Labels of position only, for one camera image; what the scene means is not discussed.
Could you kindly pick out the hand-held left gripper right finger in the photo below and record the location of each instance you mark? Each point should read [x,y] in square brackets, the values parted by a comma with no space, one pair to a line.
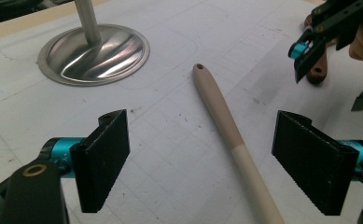
[316,161]

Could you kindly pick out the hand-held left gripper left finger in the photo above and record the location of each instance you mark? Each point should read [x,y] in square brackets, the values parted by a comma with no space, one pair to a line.
[101,161]

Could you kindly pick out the reddish wooden spatula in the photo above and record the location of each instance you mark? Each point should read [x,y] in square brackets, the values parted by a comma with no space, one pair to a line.
[317,74]

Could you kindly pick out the beige ladle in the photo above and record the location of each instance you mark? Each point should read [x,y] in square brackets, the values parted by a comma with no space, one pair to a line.
[222,118]

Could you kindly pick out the metal utensil stand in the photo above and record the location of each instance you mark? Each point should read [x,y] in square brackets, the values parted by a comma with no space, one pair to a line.
[107,53]

